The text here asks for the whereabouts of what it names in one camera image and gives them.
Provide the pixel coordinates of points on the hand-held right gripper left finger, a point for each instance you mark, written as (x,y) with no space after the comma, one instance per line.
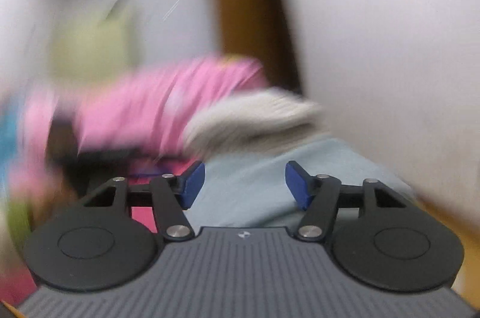
(193,185)

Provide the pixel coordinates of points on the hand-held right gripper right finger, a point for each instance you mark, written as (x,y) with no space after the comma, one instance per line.
(298,185)

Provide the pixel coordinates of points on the grey sweatpants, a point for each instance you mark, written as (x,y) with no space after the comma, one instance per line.
(247,183)

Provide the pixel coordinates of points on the pink and teal floral duvet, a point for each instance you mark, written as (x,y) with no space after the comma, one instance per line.
(150,104)

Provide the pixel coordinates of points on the brown wooden door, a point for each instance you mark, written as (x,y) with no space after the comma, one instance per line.
(247,22)

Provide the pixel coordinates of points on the yellow-green wardrobe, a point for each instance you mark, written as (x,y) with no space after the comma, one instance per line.
(90,48)

